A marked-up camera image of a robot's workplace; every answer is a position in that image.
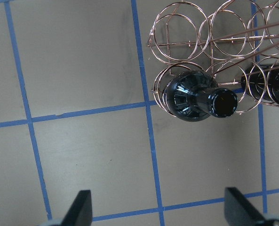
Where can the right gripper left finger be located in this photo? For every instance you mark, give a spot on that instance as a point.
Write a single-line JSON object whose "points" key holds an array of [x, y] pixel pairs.
{"points": [[80, 212]]}

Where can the copper wire wine basket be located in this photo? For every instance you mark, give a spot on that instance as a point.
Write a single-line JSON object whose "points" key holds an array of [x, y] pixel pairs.
{"points": [[237, 35]]}

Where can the black bottle in basket left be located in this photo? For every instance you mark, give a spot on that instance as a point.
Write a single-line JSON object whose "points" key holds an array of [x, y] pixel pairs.
{"points": [[195, 95]]}

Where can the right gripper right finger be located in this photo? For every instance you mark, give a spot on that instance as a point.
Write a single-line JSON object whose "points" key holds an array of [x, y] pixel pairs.
{"points": [[238, 211]]}

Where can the black bottle in basket right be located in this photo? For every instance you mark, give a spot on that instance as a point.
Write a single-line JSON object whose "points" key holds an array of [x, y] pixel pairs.
{"points": [[262, 81]]}

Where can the black bottle in basket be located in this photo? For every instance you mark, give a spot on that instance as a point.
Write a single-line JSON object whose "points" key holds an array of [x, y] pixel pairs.
{"points": [[195, 95], [262, 81]]}

